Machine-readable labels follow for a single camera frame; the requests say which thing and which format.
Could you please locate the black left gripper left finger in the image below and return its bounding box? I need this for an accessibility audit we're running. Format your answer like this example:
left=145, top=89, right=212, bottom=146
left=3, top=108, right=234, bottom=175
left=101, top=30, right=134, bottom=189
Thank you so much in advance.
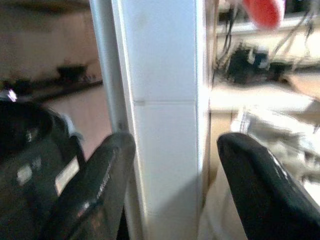
left=39, top=131, right=137, bottom=240

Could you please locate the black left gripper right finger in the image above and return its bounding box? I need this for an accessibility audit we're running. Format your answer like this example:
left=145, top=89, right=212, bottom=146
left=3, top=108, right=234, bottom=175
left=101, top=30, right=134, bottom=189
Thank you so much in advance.
left=216, top=132, right=320, bottom=240

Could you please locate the white crumpled cloth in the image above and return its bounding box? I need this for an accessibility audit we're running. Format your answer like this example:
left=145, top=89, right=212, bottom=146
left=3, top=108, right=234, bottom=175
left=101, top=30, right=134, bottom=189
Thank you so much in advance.
left=231, top=106, right=320, bottom=181

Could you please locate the red round object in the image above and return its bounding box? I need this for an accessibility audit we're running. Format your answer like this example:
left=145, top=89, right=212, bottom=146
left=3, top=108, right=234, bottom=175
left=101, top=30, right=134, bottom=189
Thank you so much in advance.
left=241, top=0, right=285, bottom=29

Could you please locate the white door frame post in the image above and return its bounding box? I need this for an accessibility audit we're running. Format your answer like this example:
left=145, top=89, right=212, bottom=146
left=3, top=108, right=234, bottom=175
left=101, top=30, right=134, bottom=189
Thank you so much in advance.
left=89, top=0, right=211, bottom=240

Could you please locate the black device with cables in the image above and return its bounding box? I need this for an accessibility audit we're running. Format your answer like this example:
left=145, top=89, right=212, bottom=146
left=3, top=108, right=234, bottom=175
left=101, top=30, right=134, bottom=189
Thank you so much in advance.
left=224, top=46, right=293, bottom=85

